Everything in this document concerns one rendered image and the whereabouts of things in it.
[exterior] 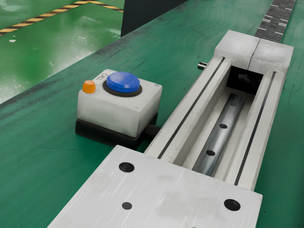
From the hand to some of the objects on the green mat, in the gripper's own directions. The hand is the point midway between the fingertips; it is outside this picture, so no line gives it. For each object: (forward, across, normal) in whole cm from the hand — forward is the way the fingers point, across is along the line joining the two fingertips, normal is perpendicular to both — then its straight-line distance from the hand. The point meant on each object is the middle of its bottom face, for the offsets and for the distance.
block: (+3, +20, +14) cm, 25 cm away
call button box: (+3, +31, +30) cm, 44 cm away
